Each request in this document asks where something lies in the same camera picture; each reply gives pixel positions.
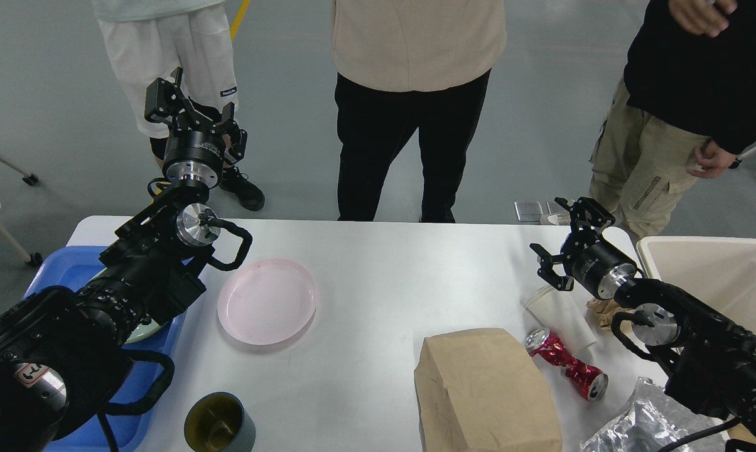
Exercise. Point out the person in black jacket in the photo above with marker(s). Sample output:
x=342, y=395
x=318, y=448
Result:
x=684, y=109

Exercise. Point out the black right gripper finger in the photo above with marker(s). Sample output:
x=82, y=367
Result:
x=588, y=220
x=546, y=271

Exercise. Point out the crumpled brown paper napkin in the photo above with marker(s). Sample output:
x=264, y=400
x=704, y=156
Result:
x=604, y=311

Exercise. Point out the brown paper bag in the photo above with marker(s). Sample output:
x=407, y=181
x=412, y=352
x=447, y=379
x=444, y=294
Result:
x=479, y=390

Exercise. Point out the blue plastic tray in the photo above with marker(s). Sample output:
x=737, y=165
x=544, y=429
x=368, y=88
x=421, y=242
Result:
x=73, y=267

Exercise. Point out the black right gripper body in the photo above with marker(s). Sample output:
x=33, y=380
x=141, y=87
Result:
x=597, y=265

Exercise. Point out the beige plastic bin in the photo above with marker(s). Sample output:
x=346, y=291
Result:
x=719, y=271

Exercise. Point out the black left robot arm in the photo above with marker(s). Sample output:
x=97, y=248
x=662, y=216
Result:
x=152, y=272

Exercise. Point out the person in beige hoodie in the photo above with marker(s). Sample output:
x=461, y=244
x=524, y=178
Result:
x=404, y=68

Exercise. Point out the metal floor plate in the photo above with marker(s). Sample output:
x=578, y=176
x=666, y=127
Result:
x=533, y=211

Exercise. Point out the white paper cup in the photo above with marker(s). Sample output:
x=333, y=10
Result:
x=558, y=311

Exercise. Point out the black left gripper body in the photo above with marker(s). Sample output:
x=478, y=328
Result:
x=196, y=155

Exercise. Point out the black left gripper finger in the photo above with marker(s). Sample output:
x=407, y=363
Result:
x=167, y=104
x=235, y=151

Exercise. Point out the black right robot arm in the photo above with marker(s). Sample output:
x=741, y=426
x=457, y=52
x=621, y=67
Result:
x=709, y=360

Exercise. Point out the light green plate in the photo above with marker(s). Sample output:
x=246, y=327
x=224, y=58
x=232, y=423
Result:
x=143, y=331

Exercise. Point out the dark teal mug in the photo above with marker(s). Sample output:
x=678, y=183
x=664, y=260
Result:
x=219, y=422

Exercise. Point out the pink plastic plate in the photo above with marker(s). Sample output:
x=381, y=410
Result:
x=267, y=302

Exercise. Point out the person in white shorts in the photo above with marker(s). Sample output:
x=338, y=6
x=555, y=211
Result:
x=146, y=40

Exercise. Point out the crushed red soda can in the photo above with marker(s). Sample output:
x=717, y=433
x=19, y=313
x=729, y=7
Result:
x=589, y=381

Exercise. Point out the silver foil bag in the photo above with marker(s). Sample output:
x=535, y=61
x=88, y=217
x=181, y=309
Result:
x=649, y=420

